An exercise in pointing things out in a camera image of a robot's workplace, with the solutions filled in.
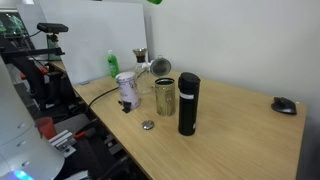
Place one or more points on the black thermos flask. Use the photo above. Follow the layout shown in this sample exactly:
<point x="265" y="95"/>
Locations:
<point x="188" y="110"/>

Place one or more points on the glass carafe with metal filter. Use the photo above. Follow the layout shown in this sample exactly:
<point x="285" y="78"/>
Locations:
<point x="140" y="58"/>

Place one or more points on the silver aluminium bracket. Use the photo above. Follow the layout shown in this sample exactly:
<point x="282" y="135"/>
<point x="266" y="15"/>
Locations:
<point x="61" y="141"/>

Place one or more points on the large green soap bottle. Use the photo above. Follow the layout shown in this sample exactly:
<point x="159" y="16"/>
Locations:
<point x="113" y="66"/>

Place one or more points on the grey flat metal bracket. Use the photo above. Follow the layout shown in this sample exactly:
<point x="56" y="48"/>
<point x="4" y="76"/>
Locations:
<point x="85" y="82"/>

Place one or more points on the white round tin canister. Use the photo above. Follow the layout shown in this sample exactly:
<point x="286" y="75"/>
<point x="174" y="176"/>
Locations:
<point x="128" y="91"/>

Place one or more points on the red plastic cup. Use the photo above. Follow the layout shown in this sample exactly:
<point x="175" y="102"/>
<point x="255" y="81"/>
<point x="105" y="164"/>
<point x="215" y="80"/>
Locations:
<point x="46" y="128"/>

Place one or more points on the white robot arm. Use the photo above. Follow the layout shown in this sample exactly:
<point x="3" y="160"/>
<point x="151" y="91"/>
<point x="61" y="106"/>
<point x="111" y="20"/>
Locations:
<point x="20" y="133"/>

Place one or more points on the green plastic bottle white cap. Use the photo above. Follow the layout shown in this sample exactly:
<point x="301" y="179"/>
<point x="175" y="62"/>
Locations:
<point x="155" y="1"/>

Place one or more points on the black computer mouse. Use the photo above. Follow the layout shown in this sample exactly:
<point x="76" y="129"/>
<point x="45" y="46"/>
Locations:
<point x="284" y="106"/>

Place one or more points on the black stereo camera bar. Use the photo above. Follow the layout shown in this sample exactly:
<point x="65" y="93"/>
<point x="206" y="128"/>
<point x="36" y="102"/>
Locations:
<point x="52" y="28"/>

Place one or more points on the small round metal disc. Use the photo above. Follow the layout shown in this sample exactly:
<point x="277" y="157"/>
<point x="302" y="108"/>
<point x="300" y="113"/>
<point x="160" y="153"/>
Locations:
<point x="148" y="125"/>

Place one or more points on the gold tin with hinged lid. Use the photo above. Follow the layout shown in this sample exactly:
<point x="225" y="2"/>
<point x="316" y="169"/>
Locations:
<point x="165" y="100"/>

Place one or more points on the grey divider panel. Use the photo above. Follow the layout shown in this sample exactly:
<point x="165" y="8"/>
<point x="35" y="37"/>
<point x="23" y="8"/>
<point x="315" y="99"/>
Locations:
<point x="100" y="33"/>

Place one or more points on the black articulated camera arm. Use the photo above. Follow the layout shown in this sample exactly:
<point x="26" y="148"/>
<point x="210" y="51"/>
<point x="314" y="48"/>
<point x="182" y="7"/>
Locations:
<point x="33" y="51"/>

